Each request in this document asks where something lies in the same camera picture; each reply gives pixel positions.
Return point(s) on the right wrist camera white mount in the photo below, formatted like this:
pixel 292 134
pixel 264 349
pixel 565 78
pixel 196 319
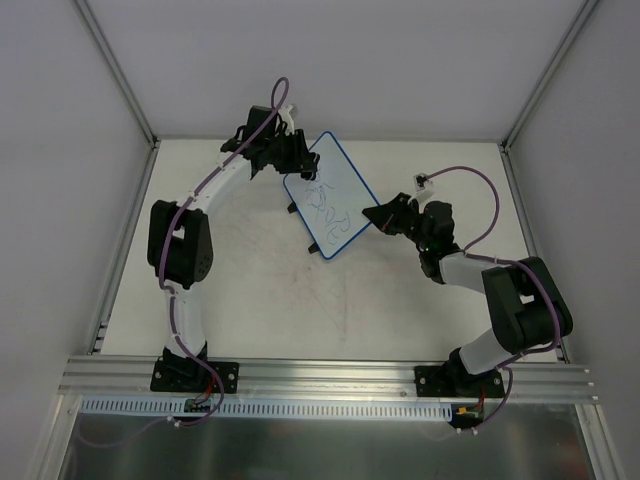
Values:
pixel 424 188

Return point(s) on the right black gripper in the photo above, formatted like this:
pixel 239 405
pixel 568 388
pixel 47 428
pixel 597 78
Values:
pixel 405 218

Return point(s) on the aluminium frame post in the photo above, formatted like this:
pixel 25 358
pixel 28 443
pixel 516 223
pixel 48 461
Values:
pixel 98 36
pixel 571 35

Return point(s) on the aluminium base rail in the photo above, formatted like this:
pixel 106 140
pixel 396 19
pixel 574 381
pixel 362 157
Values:
pixel 369 381

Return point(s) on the blue framed whiteboard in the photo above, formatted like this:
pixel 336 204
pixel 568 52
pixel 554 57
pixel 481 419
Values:
pixel 330 206

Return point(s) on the left aluminium frame post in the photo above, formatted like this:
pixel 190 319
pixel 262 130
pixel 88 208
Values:
pixel 98 36

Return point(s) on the black whiteboard eraser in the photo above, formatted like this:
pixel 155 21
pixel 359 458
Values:
pixel 308 175

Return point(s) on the right aluminium frame post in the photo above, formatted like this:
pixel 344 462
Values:
pixel 571 35

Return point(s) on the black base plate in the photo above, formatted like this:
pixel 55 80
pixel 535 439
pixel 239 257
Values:
pixel 437 381
pixel 187 376

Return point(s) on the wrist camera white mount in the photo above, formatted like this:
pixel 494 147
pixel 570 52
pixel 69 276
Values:
pixel 424 188
pixel 287 115

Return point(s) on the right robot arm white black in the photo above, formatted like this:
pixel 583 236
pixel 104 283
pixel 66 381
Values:
pixel 527 312

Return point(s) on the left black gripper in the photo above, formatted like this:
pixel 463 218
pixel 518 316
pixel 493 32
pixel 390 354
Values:
pixel 295 153

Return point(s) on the white slotted cable duct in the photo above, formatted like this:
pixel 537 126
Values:
pixel 268 408

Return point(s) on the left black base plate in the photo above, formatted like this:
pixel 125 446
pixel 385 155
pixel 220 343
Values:
pixel 187 376

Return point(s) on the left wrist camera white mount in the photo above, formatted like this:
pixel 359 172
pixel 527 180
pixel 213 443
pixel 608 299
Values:
pixel 287 115

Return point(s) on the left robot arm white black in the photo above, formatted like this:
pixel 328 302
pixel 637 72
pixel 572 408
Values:
pixel 180 245

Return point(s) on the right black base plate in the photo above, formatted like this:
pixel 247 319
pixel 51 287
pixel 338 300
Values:
pixel 437 381

